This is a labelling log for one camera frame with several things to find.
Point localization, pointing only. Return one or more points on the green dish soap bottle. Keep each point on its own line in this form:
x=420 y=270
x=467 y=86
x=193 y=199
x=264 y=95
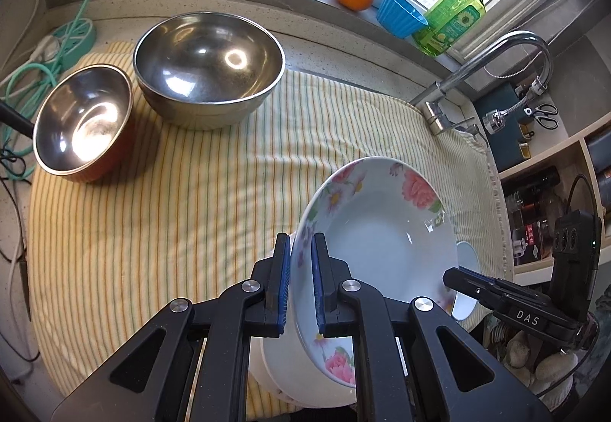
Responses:
x=448 y=21

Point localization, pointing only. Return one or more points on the beige wooden shelf unit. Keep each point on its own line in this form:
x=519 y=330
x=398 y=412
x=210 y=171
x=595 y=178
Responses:
x=539 y=159

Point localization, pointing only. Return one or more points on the large steel bowl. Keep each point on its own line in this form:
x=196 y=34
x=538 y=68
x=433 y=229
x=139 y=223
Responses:
x=205 y=64

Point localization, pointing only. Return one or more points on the dark teal knife holder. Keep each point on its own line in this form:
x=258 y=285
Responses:
x=506 y=150

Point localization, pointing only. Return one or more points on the large white floral plate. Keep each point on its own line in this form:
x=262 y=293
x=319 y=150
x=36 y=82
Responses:
x=286 y=374

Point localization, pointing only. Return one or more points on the plain white bowl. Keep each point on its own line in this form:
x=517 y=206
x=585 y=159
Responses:
x=468 y=255

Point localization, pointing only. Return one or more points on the black bottle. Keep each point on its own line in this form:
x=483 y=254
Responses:
x=530 y=181

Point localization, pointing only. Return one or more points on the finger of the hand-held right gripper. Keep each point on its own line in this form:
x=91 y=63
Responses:
x=479 y=274
x=470 y=288

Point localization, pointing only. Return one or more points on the blue ribbed cup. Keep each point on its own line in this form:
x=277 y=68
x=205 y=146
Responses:
x=398 y=16

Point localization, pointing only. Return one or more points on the chrome faucet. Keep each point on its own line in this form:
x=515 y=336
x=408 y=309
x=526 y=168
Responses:
x=458 y=78

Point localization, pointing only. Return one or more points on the dark liquid jug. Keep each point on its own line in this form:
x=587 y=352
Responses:
x=601 y=150

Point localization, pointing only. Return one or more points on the black tripod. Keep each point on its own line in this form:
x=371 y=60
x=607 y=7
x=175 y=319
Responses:
x=14 y=119

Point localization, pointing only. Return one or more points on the yellow striped cloth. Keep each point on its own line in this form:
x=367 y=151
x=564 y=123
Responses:
x=191 y=212

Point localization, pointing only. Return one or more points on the round teal power strip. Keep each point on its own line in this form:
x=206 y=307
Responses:
x=79 y=40

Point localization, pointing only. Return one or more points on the small red steel bowl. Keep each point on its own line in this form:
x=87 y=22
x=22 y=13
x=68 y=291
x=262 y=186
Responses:
x=81 y=126

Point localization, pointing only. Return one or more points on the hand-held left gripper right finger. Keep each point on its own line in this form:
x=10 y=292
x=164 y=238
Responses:
x=317 y=288

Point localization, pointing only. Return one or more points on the dark printed box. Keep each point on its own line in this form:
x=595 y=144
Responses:
x=530 y=243

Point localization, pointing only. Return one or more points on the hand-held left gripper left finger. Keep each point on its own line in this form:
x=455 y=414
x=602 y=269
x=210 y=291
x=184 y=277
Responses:
x=285 y=288

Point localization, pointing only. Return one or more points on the pale blue floral plate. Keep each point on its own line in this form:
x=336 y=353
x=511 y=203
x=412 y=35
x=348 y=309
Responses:
x=391 y=240

